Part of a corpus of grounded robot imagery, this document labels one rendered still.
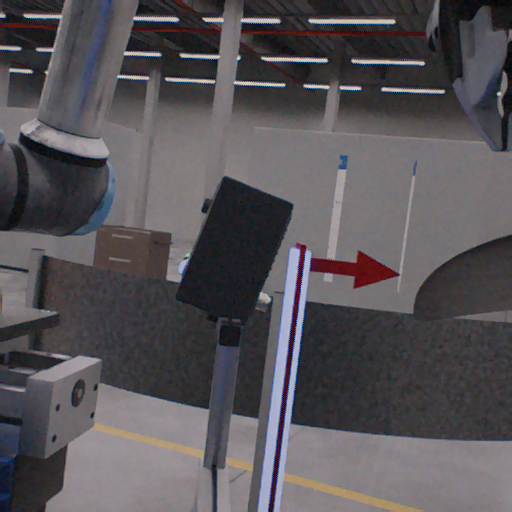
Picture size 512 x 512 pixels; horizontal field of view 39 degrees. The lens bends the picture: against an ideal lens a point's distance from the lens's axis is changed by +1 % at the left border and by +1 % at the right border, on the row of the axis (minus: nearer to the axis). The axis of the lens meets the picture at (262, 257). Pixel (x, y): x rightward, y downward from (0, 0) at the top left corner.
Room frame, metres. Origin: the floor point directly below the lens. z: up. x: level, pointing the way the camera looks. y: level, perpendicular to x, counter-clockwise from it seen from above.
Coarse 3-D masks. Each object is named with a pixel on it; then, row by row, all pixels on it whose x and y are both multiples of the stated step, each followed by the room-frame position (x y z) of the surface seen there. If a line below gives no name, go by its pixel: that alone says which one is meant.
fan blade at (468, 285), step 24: (504, 240) 0.37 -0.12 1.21; (456, 264) 0.43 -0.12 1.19; (480, 264) 0.42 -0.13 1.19; (504, 264) 0.41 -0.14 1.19; (432, 288) 0.48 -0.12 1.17; (456, 288) 0.48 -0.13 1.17; (480, 288) 0.48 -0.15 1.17; (504, 288) 0.47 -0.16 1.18; (432, 312) 0.54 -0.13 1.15; (456, 312) 0.54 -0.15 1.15; (480, 312) 0.55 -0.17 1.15
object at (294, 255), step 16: (288, 272) 0.43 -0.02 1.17; (288, 288) 0.42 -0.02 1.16; (288, 304) 0.42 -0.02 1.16; (288, 320) 0.42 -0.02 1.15; (288, 336) 0.42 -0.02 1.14; (272, 400) 0.43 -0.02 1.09; (272, 416) 0.42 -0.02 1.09; (272, 432) 0.42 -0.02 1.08; (272, 448) 0.42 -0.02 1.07; (272, 464) 0.42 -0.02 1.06
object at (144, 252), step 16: (96, 240) 7.26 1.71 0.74; (112, 240) 7.20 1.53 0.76; (128, 240) 7.14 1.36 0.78; (144, 240) 7.08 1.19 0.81; (160, 240) 7.26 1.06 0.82; (96, 256) 7.25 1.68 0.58; (112, 256) 7.19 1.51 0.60; (128, 256) 7.13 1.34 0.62; (144, 256) 7.08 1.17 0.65; (160, 256) 7.30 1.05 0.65; (128, 272) 7.12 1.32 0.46; (144, 272) 7.06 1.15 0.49; (160, 272) 7.34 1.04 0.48
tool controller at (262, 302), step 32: (224, 192) 0.99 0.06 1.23; (256, 192) 1.00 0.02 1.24; (224, 224) 0.99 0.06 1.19; (256, 224) 1.00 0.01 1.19; (288, 224) 1.02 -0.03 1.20; (192, 256) 0.99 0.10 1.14; (224, 256) 0.99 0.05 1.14; (256, 256) 1.00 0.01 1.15; (192, 288) 0.99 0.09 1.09; (224, 288) 0.99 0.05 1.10; (256, 288) 1.00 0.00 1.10
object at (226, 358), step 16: (224, 320) 0.96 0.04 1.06; (224, 352) 0.94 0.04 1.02; (224, 368) 0.95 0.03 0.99; (224, 384) 0.95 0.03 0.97; (224, 400) 0.95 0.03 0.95; (208, 416) 0.96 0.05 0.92; (224, 416) 0.94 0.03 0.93; (208, 432) 0.94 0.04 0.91; (224, 432) 0.94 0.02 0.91; (208, 448) 0.94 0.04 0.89; (224, 448) 0.94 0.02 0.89; (208, 464) 0.94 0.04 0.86; (224, 464) 0.94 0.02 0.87
